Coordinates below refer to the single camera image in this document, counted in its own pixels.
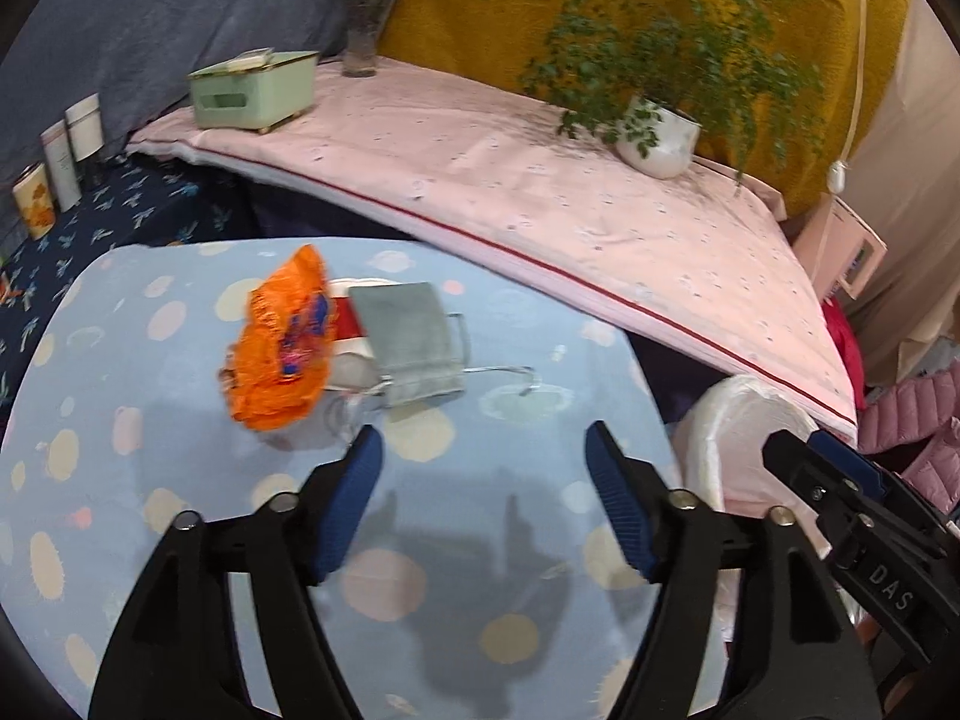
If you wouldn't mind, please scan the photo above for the potted green plant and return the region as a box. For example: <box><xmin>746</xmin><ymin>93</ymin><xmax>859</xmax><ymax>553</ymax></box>
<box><xmin>476</xmin><ymin>0</ymin><xmax>826</xmax><ymax>181</ymax></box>

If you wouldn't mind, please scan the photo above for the pink blanket with red stripe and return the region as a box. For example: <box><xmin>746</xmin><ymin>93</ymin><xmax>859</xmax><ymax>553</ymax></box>
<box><xmin>124</xmin><ymin>56</ymin><xmax>860</xmax><ymax>443</ymax></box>

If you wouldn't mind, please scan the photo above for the green tissue box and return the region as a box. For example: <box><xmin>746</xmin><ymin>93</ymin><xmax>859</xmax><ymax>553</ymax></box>
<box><xmin>187</xmin><ymin>47</ymin><xmax>322</xmax><ymax>134</ymax></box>

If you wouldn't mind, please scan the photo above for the white canister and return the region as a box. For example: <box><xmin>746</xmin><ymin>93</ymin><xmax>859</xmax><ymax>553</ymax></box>
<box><xmin>41</xmin><ymin>120</ymin><xmax>82</xmax><ymax>212</ymax></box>
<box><xmin>65</xmin><ymin>94</ymin><xmax>106</xmax><ymax>166</ymax></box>

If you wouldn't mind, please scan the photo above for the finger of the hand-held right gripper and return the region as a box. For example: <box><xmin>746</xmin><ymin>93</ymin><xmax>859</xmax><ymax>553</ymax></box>
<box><xmin>761</xmin><ymin>429</ymin><xmax>871</xmax><ymax>541</ymax></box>
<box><xmin>808</xmin><ymin>427</ymin><xmax>953</xmax><ymax>541</ymax></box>

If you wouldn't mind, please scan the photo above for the pink down jacket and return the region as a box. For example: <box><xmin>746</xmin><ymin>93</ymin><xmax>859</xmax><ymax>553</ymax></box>
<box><xmin>859</xmin><ymin>360</ymin><xmax>960</xmax><ymax>518</ymax></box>

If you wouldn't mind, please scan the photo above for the orange snack wrapper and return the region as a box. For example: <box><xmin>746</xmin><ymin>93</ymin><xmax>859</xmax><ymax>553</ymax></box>
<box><xmin>219</xmin><ymin>244</ymin><xmax>335</xmax><ymax>434</ymax></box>

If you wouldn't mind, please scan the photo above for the clear plastic wrapper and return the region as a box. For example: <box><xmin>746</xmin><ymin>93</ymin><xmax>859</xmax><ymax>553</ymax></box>
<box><xmin>322</xmin><ymin>386</ymin><xmax>391</xmax><ymax>447</ymax></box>

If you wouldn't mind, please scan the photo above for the beige curtain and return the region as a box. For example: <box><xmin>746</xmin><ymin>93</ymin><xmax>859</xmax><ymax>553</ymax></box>
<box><xmin>847</xmin><ymin>0</ymin><xmax>960</xmax><ymax>391</ymax></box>

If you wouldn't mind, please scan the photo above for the yellow printed tin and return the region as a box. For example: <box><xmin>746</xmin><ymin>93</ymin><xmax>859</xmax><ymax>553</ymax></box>
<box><xmin>11</xmin><ymin>163</ymin><xmax>57</xmax><ymax>241</ymax></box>

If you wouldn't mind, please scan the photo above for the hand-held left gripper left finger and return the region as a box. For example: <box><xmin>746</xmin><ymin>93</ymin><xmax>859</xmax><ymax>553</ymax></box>
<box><xmin>88</xmin><ymin>424</ymin><xmax>385</xmax><ymax>720</ymax></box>

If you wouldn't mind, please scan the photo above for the pink countertop appliance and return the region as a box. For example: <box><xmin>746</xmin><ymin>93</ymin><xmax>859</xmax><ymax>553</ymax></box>
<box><xmin>791</xmin><ymin>191</ymin><xmax>887</xmax><ymax>301</ymax></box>

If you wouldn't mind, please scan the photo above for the red and white packet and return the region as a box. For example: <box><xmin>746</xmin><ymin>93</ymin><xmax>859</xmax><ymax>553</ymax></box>
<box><xmin>324</xmin><ymin>277</ymin><xmax>391</xmax><ymax>391</ymax></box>

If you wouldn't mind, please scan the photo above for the white cable with switch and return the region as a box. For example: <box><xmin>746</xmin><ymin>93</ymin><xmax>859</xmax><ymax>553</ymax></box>
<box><xmin>825</xmin><ymin>0</ymin><xmax>871</xmax><ymax>200</ymax></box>

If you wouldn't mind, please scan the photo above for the grey-blue cloth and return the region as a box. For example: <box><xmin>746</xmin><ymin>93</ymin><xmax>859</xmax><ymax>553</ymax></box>
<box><xmin>0</xmin><ymin>0</ymin><xmax>353</xmax><ymax>256</ymax></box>

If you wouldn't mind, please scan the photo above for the red cloth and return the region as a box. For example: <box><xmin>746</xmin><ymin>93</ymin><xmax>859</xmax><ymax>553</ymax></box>
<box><xmin>821</xmin><ymin>296</ymin><xmax>867</xmax><ymax>391</ymax></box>

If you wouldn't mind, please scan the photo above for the yellow cloth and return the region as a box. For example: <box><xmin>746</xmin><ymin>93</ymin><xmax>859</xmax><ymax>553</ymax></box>
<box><xmin>375</xmin><ymin>0</ymin><xmax>912</xmax><ymax>222</ymax></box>

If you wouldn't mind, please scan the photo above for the glass vase with red flowers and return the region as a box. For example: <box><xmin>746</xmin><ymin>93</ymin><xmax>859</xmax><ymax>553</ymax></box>
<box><xmin>326</xmin><ymin>0</ymin><xmax>428</xmax><ymax>80</ymax></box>

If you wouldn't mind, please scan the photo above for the white plastic bag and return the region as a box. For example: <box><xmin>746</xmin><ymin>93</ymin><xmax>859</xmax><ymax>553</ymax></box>
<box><xmin>670</xmin><ymin>373</ymin><xmax>860</xmax><ymax>646</ymax></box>

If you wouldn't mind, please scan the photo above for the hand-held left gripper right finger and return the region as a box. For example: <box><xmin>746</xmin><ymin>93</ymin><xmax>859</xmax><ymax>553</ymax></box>
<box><xmin>583</xmin><ymin>420</ymin><xmax>882</xmax><ymax>720</ymax></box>

